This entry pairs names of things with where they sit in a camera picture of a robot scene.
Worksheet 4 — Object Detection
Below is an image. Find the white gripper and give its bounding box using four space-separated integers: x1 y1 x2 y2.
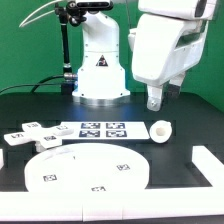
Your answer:
132 14 208 111

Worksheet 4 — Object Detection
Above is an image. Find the white round table top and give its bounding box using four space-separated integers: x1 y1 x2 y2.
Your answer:
24 143 150 192

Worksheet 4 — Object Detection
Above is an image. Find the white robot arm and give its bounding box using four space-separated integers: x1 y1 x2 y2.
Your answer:
73 0 217 111

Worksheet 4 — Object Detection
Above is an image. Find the white right fence bar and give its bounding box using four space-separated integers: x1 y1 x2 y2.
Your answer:
192 146 224 187

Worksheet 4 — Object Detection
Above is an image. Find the white fence bar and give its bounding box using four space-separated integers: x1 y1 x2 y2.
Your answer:
0 148 4 170
192 146 224 187
0 187 224 221

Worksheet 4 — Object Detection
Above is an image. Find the white marker sheet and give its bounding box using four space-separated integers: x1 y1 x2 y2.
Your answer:
62 121 149 140

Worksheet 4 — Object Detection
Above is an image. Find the white front fence bar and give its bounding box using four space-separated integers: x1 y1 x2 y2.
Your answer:
0 187 224 221

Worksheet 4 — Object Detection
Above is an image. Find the white cross-shaped table base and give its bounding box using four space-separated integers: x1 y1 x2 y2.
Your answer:
4 122 74 152

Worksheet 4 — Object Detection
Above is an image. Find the white left fence bar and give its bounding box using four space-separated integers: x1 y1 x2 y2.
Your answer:
0 148 4 170

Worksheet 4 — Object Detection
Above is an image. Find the black camera stand pole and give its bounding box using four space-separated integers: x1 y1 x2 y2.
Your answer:
55 3 77 95

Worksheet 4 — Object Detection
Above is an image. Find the black cable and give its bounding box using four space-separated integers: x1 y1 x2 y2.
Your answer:
0 75 66 96

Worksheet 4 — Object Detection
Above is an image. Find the black camera on mount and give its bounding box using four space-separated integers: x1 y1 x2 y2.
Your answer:
66 0 113 26

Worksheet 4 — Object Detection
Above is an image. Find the white cable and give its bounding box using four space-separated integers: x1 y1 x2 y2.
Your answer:
18 0 66 28

